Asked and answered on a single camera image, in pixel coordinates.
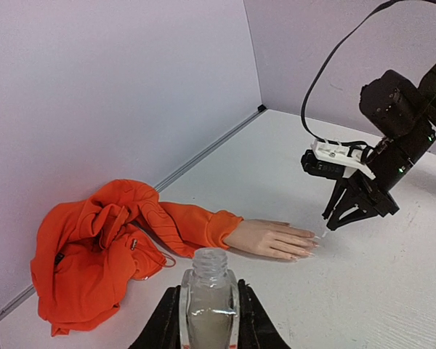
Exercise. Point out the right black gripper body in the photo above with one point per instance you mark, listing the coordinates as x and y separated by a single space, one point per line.
369 198

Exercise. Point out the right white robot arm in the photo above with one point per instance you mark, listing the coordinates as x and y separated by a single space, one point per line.
406 115

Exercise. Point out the mannequin hand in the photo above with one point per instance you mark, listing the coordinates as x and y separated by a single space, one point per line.
271 239

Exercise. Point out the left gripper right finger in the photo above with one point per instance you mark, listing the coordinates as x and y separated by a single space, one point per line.
256 330

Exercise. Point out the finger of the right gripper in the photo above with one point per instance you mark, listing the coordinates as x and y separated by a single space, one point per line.
349 210
338 191

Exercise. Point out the clear nail polish bottle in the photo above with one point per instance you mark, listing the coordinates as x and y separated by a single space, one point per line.
209 305

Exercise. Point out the orange crumpled garment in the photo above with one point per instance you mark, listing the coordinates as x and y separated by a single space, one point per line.
88 251

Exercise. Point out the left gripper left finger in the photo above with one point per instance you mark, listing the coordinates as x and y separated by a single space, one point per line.
162 329

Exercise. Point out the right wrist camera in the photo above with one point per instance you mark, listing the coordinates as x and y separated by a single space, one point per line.
335 160

